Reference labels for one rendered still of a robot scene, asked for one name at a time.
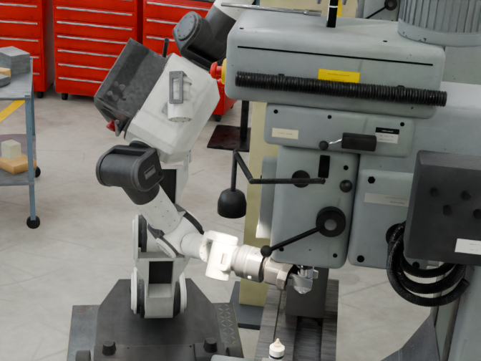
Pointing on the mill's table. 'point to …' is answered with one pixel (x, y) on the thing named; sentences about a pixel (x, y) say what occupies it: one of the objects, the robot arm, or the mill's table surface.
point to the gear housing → (336, 129)
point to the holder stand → (300, 309)
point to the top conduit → (341, 89)
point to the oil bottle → (276, 350)
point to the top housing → (331, 59)
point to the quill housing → (311, 206)
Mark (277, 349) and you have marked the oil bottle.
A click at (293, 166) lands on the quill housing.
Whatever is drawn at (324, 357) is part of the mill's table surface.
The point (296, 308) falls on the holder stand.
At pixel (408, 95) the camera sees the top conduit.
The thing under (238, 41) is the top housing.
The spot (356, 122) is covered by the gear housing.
